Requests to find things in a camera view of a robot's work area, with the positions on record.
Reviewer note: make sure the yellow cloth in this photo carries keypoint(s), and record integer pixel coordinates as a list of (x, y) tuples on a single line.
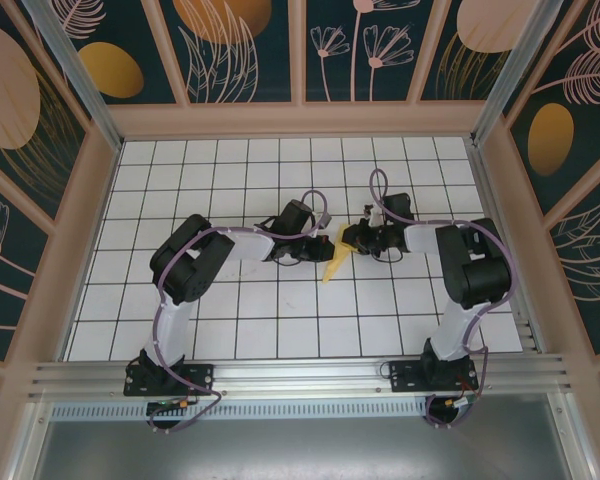
[(336, 262)]

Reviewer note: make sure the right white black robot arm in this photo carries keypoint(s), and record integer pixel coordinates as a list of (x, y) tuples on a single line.
[(475, 270)]

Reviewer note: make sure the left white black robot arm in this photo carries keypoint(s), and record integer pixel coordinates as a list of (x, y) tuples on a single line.
[(172, 330)]

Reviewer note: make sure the grey metal sheet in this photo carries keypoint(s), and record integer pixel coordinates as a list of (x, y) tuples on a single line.
[(300, 450)]

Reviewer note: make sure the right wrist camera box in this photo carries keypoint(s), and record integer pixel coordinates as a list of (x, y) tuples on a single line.
[(374, 217)]

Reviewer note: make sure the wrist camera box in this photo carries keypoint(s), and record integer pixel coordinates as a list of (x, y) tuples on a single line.
[(374, 217), (323, 219)]

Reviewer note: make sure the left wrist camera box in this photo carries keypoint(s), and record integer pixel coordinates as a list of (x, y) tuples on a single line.
[(323, 219)]

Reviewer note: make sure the aluminium side rail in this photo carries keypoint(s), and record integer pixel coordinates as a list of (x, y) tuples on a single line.
[(481, 170)]

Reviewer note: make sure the long aluminium mounting rail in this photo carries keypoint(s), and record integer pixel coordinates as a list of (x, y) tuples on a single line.
[(300, 375)]

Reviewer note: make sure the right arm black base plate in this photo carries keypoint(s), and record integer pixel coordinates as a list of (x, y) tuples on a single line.
[(405, 377)]

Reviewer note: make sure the aluminium corner post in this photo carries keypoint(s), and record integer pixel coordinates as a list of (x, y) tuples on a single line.
[(80, 85), (505, 75)]

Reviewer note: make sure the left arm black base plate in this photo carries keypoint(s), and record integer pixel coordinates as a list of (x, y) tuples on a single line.
[(200, 377)]

